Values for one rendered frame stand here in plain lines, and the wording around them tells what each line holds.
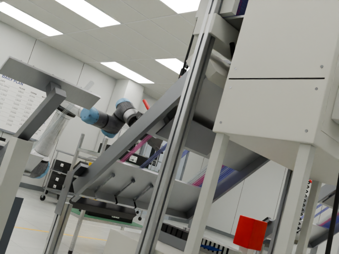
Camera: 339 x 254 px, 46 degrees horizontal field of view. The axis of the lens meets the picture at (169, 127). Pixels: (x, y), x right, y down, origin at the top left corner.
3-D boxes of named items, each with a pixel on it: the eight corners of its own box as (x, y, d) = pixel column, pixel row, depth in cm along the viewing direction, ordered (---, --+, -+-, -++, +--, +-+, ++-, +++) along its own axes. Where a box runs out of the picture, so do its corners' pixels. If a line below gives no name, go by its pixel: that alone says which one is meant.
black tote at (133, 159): (106, 155, 394) (110, 144, 396) (97, 153, 407) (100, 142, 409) (148, 169, 433) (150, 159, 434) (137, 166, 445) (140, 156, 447)
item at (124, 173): (79, 188, 160) (78, 182, 162) (186, 214, 204) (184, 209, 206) (108, 161, 152) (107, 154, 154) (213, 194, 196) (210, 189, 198)
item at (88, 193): (78, 196, 159) (75, 181, 163) (185, 220, 203) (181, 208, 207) (80, 194, 158) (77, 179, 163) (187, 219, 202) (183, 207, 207)
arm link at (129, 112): (120, 119, 182) (133, 124, 187) (123, 124, 179) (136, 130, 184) (129, 106, 180) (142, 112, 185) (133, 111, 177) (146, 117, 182)
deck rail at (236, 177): (186, 220, 203) (182, 209, 207) (188, 220, 204) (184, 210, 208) (299, 136, 174) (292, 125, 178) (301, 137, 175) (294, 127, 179)
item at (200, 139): (140, 137, 143) (137, 127, 146) (242, 178, 188) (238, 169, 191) (206, 76, 130) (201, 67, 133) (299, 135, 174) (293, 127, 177)
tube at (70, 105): (14, 166, 157) (14, 164, 157) (18, 167, 158) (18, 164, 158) (91, 82, 135) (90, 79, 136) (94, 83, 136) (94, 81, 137)
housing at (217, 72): (198, 87, 131) (185, 60, 140) (273, 131, 164) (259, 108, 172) (216, 71, 128) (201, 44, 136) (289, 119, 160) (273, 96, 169)
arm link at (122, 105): (122, 113, 195) (132, 100, 193) (130, 126, 187) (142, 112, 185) (110, 107, 189) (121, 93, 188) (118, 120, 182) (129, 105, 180)
